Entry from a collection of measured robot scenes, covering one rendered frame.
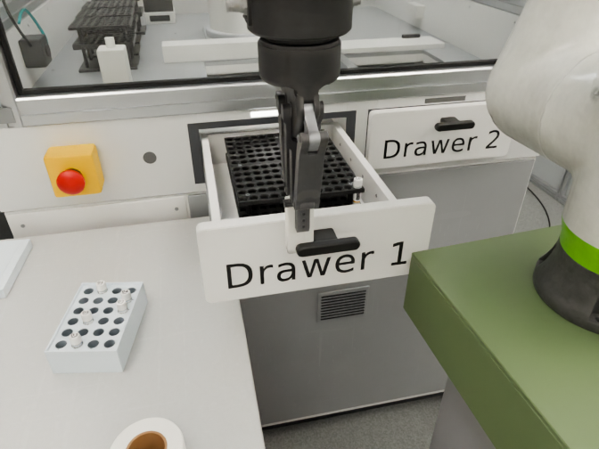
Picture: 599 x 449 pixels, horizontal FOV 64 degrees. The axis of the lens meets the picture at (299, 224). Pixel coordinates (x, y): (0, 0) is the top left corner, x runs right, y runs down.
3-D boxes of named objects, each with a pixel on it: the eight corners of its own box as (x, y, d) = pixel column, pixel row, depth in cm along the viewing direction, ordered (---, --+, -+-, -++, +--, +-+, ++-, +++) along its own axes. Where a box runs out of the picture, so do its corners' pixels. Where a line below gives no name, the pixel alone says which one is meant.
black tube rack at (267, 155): (361, 226, 71) (365, 188, 67) (242, 241, 68) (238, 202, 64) (323, 161, 89) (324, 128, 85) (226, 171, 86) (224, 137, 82)
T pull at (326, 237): (360, 250, 56) (361, 240, 55) (297, 258, 54) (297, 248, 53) (350, 232, 58) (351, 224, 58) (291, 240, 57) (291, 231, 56)
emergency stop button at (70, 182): (86, 195, 75) (80, 172, 73) (59, 198, 74) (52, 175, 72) (89, 185, 77) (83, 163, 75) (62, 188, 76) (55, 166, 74)
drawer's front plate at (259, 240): (423, 272, 65) (437, 201, 59) (206, 304, 60) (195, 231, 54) (418, 264, 66) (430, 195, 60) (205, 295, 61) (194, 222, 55)
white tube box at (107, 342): (123, 372, 58) (116, 350, 56) (53, 373, 58) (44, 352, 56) (148, 302, 68) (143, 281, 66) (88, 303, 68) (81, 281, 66)
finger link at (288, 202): (320, 98, 46) (324, 102, 45) (318, 200, 52) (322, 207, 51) (280, 101, 45) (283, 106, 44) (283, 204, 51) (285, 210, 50)
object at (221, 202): (408, 257, 65) (414, 219, 62) (217, 283, 61) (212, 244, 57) (330, 140, 98) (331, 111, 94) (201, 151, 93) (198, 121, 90)
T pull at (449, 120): (474, 128, 86) (476, 121, 85) (436, 132, 85) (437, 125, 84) (464, 121, 89) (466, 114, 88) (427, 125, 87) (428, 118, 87)
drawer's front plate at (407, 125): (506, 155, 95) (521, 101, 89) (367, 170, 90) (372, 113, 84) (502, 151, 97) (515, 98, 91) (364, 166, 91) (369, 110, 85)
